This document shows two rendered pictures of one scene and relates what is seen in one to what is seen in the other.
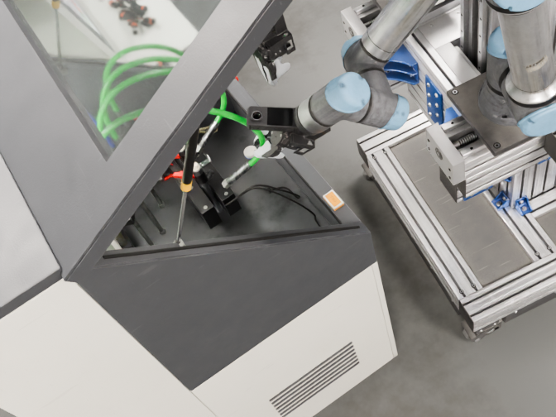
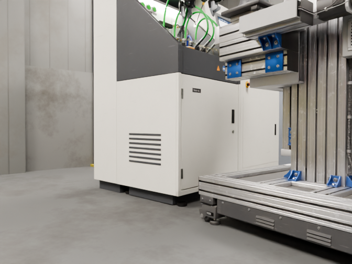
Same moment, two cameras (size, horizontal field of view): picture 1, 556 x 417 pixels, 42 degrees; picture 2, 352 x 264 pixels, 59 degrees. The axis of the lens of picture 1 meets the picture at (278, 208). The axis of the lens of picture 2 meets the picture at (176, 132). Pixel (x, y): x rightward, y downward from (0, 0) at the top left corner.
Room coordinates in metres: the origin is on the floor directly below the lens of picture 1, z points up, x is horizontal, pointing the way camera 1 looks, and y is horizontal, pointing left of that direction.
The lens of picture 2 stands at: (-0.17, -1.64, 0.48)
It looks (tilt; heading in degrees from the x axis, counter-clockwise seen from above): 1 degrees down; 55
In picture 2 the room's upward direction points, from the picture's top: straight up
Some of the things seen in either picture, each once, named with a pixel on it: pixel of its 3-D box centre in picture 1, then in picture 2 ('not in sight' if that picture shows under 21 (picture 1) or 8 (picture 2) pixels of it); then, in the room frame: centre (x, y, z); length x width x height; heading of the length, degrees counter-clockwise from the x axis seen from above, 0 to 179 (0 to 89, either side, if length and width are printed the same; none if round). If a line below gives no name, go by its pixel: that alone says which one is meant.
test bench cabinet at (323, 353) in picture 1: (253, 290); (179, 137); (1.13, 0.18, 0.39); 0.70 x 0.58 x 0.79; 13
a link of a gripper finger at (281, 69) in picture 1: (279, 71); (213, 8); (1.18, -0.13, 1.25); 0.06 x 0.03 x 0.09; 103
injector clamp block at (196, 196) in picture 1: (195, 176); not in sight; (1.25, 0.18, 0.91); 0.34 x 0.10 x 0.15; 13
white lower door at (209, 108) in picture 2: not in sight; (212, 131); (1.19, -0.10, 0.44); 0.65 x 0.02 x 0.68; 13
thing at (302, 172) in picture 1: (292, 164); (210, 67); (1.19, -0.08, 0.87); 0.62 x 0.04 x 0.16; 13
